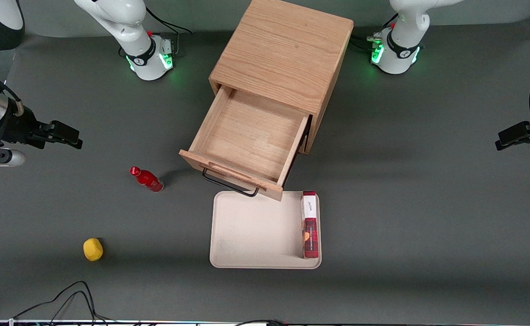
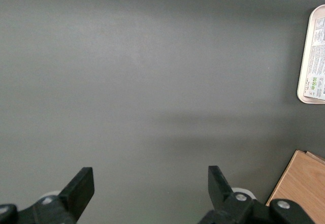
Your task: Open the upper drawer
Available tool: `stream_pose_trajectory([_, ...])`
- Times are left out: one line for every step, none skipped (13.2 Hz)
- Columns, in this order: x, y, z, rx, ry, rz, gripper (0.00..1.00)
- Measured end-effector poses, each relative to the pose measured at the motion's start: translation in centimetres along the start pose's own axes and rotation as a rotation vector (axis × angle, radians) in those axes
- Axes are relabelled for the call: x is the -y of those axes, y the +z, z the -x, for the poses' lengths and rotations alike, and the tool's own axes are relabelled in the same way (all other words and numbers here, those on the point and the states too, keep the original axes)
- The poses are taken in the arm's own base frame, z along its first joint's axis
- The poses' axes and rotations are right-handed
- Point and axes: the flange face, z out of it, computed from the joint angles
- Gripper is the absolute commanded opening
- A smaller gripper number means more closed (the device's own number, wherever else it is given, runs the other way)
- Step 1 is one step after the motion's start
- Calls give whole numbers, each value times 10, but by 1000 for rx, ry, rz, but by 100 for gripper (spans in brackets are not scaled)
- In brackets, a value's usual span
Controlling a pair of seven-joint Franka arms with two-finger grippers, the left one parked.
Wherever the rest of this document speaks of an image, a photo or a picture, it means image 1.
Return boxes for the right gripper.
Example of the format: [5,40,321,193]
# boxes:
[0,75,83,152]

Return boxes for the black metal drawer handle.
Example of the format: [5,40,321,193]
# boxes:
[202,168,260,198]

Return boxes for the wooden drawer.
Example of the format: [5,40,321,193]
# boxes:
[179,84,313,202]

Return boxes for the wooden drawer cabinet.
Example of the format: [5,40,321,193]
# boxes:
[208,0,354,155]

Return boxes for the small red bottle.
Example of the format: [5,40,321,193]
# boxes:
[130,166,164,193]

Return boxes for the yellow lemon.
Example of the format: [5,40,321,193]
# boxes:
[83,238,104,262]

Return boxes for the beige plastic tray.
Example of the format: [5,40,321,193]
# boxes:
[209,190,322,270]

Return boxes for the red and white carton box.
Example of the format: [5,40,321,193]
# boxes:
[300,190,320,259]

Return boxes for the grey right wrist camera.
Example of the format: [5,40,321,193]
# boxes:
[0,149,26,167]

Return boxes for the black floor cable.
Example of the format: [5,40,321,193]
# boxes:
[236,319,288,326]
[50,290,99,325]
[14,281,116,325]

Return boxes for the black right base cables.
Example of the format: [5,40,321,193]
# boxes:
[145,5,193,57]

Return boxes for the black base cables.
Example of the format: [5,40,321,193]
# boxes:
[145,5,193,57]
[350,14,397,53]

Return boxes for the black left base cables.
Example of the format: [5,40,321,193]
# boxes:
[350,14,397,53]

